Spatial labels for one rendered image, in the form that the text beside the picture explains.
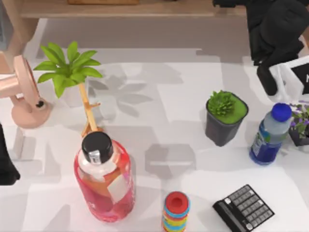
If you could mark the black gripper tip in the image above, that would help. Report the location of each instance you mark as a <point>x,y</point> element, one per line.
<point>6,166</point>

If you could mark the purple flowers in black pot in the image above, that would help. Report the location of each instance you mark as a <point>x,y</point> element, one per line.
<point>300,125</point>

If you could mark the green plant with wooden stem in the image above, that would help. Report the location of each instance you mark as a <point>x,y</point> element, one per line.
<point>68,67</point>

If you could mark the stack of coloured rings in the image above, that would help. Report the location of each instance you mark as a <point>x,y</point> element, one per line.
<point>176,212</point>

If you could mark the grey cabinet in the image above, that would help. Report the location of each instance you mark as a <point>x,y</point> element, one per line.
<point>3,21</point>

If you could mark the green plant in black pot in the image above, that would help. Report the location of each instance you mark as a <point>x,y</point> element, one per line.
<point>225,118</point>

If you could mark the red bottle with black cap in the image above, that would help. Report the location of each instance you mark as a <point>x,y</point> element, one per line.
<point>106,178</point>

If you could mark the blue bottle with blue cap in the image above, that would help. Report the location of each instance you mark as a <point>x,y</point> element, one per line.
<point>270,135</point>

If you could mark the black calculator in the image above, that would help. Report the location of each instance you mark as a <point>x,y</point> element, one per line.
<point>245,209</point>

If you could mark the pink desk lamp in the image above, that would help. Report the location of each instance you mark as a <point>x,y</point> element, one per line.
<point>24,82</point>

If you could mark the pale wooden shelf unit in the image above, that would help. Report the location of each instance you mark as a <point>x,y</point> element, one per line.
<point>17,26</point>

